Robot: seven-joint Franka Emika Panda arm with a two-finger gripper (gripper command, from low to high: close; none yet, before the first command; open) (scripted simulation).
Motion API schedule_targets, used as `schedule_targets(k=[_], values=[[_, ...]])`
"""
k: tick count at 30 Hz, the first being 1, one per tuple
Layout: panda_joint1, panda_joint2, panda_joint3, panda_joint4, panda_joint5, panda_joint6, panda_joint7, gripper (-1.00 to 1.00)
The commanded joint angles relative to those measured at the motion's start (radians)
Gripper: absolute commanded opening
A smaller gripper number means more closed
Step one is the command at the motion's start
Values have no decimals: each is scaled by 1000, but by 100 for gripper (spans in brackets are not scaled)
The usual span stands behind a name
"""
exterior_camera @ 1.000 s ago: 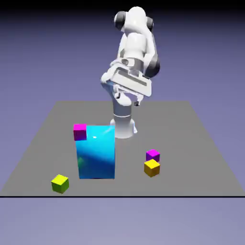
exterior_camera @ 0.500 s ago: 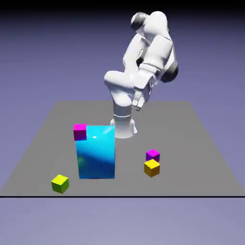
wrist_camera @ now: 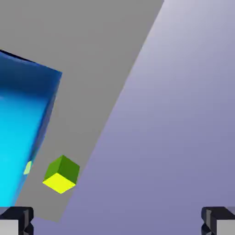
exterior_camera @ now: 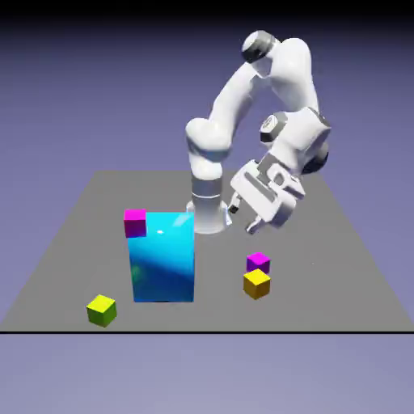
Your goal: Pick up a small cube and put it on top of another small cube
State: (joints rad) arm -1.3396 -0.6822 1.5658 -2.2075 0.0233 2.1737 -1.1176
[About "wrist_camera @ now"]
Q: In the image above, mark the small yellow-green cube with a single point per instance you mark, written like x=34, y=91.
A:
x=61, y=174

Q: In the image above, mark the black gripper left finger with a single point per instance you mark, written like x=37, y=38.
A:
x=16, y=214

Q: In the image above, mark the large blue box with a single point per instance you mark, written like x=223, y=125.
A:
x=18, y=128

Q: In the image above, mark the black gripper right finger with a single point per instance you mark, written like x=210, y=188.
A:
x=218, y=214

